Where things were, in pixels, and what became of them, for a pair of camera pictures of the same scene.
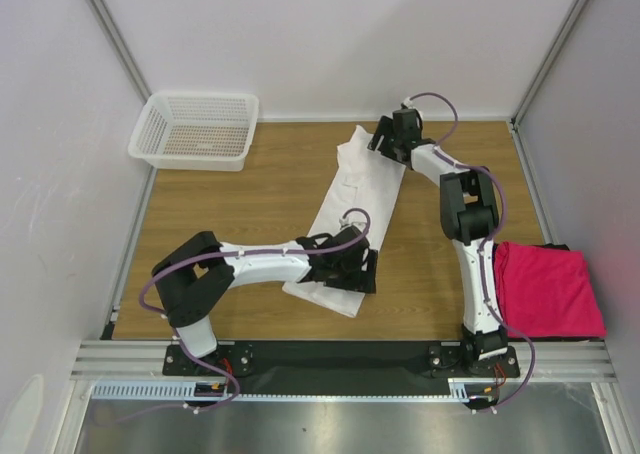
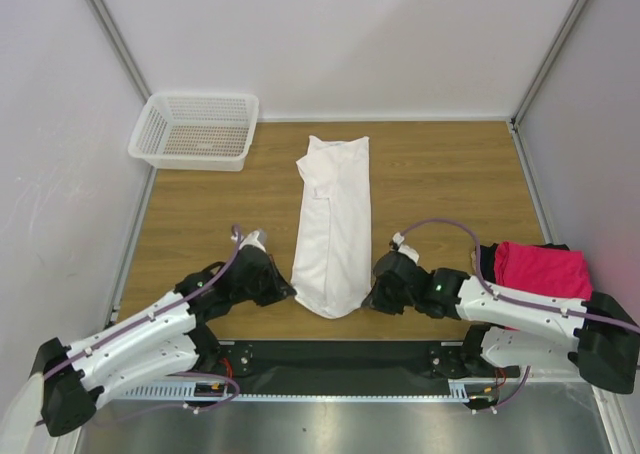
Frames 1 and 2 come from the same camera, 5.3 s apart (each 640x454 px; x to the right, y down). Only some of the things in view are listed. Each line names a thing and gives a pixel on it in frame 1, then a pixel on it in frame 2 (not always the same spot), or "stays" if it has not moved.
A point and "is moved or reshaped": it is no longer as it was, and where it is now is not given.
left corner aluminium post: x=115 y=35 stays
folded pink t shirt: x=546 y=292 stays
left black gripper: x=360 y=282 → x=278 y=289
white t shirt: x=366 y=194 is moved or reshaped
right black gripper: x=382 y=137 → x=385 y=284
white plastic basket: x=194 y=131 stays
